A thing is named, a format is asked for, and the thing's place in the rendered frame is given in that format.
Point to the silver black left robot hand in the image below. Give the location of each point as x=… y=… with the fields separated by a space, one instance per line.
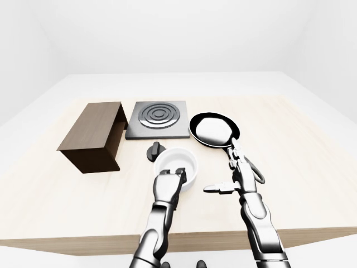
x=168 y=184

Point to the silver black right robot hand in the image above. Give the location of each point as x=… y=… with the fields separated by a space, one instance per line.
x=242 y=173

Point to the white bowl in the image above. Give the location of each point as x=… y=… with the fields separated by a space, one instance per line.
x=178 y=160

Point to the dark brown wooden cabinet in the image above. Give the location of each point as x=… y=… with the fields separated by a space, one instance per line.
x=89 y=134

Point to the round black knob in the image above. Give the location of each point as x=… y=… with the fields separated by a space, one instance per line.
x=154 y=151

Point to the black frying pan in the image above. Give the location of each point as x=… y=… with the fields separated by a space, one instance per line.
x=214 y=130

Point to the flat dark stove plate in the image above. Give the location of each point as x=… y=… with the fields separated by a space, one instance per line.
x=159 y=120

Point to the small dark rounded shape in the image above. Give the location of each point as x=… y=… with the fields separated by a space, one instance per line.
x=166 y=264
x=201 y=264

